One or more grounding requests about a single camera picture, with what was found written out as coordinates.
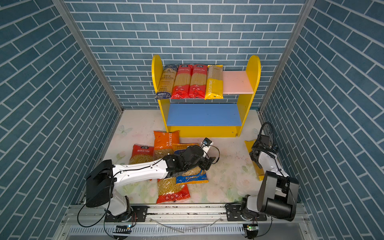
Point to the aluminium corner post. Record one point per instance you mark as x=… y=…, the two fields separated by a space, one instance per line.
x=76 y=32
x=303 y=16

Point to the yellow spaghetti box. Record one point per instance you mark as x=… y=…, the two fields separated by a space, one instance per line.
x=214 y=86
x=259 y=170

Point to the aluminium corner post left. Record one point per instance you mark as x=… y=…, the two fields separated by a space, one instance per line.
x=76 y=32

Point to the blue elbow pasta bag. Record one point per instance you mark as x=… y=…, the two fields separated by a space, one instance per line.
x=193 y=178

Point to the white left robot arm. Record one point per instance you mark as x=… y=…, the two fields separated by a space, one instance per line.
x=104 y=179

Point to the red spaghetti bag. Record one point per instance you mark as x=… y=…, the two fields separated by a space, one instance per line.
x=198 y=82
x=182 y=82

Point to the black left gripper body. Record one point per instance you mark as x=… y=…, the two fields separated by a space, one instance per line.
x=205 y=163

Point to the aluminium corner post right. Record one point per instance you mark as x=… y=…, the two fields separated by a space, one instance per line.
x=303 y=16

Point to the yellow shelf unit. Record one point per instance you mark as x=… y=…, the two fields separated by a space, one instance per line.
x=216 y=120

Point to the orange pasta bag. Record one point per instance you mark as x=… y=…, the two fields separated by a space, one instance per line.
x=163 y=144

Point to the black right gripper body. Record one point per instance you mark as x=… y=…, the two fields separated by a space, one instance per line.
x=252 y=151

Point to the red macaroni bag back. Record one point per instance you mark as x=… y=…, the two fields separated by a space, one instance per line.
x=141 y=154

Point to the red macaroni bag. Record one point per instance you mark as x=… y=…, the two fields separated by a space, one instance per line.
x=141 y=154
x=169 y=191

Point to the dark blue spaghetti bag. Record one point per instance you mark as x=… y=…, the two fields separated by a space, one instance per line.
x=167 y=82

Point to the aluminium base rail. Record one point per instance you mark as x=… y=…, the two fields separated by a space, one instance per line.
x=183 y=222

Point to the red macaroni bag front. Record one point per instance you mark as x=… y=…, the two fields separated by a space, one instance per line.
x=169 y=191

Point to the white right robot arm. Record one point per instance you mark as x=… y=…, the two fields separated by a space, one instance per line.
x=278 y=193

